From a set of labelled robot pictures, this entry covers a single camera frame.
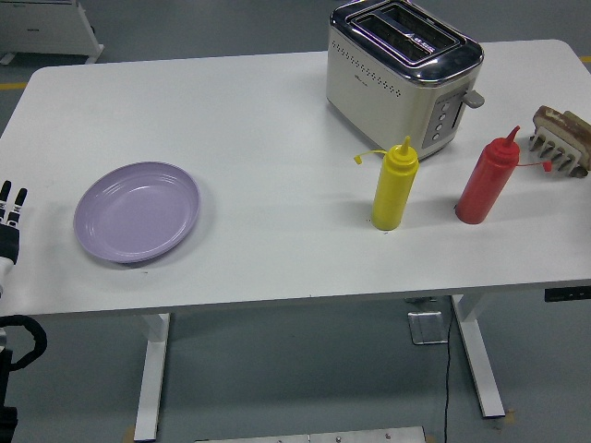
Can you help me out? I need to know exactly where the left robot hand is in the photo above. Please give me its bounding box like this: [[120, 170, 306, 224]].
[[0, 179, 30, 292]]

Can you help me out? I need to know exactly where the purple plate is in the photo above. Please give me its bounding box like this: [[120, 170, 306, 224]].
[[73, 161, 202, 265]]

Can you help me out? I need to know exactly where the cream and chrome toaster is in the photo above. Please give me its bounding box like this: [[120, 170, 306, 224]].
[[325, 0, 486, 162]]

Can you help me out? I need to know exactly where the bread slice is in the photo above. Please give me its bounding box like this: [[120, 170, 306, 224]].
[[531, 105, 591, 170]]

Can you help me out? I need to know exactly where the white table leg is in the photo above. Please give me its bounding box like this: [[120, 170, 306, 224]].
[[133, 313, 171, 442], [451, 294, 506, 420]]

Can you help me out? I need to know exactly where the white cabinet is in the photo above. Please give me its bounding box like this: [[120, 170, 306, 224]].
[[0, 0, 105, 65]]

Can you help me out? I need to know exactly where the yellow squeeze bottle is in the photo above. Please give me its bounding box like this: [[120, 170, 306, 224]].
[[353, 136, 420, 232]]

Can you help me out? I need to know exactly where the metal floor box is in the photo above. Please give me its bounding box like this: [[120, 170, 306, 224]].
[[407, 311, 449, 346]]

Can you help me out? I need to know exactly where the red squeeze bottle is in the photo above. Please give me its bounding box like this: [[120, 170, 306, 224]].
[[454, 125, 554, 226]]

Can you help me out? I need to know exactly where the metal toast rack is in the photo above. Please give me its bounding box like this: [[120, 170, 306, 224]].
[[528, 124, 591, 179]]

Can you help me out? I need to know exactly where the black table control panel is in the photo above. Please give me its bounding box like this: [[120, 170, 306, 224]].
[[544, 286, 591, 304]]

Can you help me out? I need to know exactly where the grey metal base plate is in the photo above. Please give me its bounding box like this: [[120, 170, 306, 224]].
[[193, 425, 427, 443]]

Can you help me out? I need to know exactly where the black floor cable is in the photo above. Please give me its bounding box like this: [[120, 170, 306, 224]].
[[440, 299, 456, 443]]

